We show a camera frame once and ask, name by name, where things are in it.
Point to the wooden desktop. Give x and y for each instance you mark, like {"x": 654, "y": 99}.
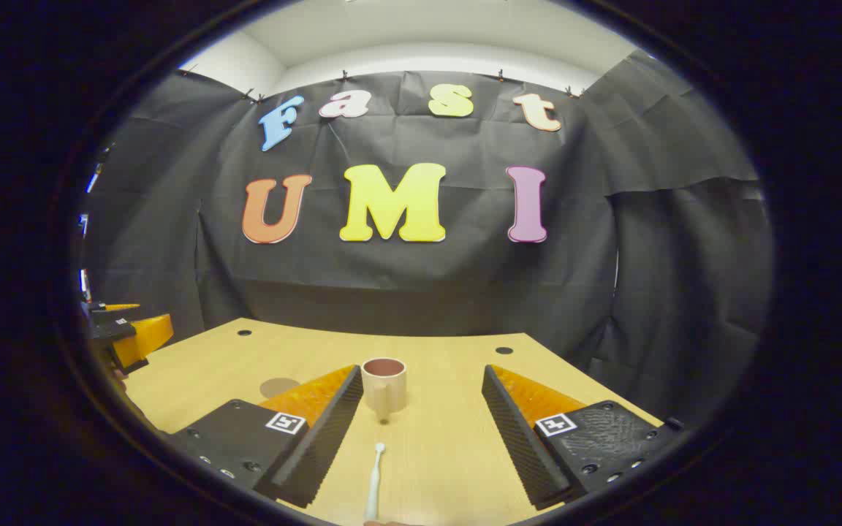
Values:
{"x": 435, "y": 365}

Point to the black backdrop cloth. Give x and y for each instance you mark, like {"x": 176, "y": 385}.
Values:
{"x": 428, "y": 277}

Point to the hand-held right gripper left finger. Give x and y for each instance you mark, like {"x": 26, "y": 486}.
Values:
{"x": 326, "y": 438}

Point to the beige cup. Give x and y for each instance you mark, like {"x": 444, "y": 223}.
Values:
{"x": 384, "y": 391}

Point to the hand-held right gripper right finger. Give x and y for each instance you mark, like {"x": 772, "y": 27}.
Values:
{"x": 516, "y": 438}

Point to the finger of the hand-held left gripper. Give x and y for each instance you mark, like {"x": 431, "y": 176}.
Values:
{"x": 147, "y": 336}
{"x": 118, "y": 315}

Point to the pale green toothbrush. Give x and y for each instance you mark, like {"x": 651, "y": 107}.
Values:
{"x": 373, "y": 482}

